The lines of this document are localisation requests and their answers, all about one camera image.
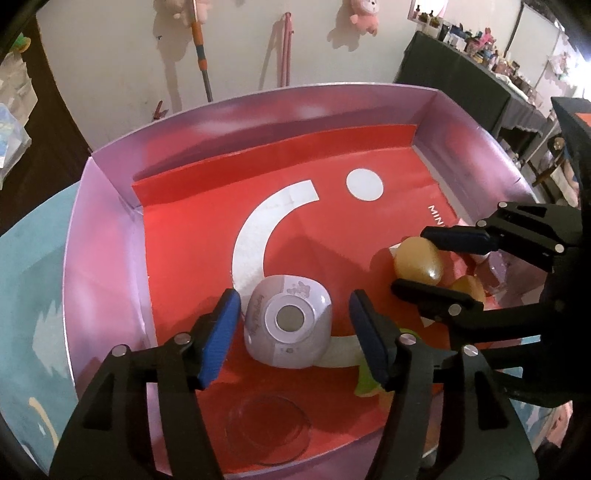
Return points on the row of small bottles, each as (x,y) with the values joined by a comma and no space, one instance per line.
(480,46)

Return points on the purple nail polish bottle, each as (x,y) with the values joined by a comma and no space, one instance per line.
(501,277)

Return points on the amber soap disc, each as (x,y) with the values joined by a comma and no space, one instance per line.
(418,261)
(468,286)

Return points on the clear round plastic dish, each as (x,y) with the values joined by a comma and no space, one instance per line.
(268,429)

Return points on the translucent plastic bag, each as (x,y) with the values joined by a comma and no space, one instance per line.
(11,138)

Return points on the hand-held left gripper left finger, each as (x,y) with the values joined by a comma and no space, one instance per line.
(221,341)

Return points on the green crocodile plush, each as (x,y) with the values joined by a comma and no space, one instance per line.
(21,42)

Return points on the green cartoon figure toy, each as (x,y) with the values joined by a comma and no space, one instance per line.
(367,385)

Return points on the pink cardboard box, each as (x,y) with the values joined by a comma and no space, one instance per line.
(106,277)

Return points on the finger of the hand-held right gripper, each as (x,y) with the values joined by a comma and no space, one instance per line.
(457,239)
(429,297)

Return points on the dark cloth covered table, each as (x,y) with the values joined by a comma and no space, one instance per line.
(461,87)

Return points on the pink folded rod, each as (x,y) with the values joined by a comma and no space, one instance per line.
(286,50)

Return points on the dark brown door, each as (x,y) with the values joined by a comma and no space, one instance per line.
(51,138)

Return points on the pink bear plush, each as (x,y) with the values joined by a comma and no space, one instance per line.
(364,14)

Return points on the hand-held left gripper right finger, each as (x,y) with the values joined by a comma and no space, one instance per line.
(369,341)

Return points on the white rounded toy camera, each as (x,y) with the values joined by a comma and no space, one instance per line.
(288,318)

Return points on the red paper liner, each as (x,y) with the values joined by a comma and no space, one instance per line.
(184,258)

